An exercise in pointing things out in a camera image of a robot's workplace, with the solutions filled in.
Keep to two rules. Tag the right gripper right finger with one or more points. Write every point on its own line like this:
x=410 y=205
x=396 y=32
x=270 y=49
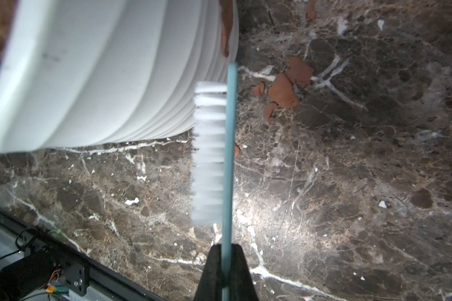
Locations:
x=242 y=287

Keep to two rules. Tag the white ribbed ceramic pot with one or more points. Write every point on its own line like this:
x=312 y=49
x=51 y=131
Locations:
x=80 y=73

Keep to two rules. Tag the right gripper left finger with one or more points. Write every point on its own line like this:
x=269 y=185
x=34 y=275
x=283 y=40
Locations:
x=210 y=284

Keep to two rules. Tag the brown dried mud flakes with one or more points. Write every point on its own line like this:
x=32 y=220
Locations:
x=281 y=92

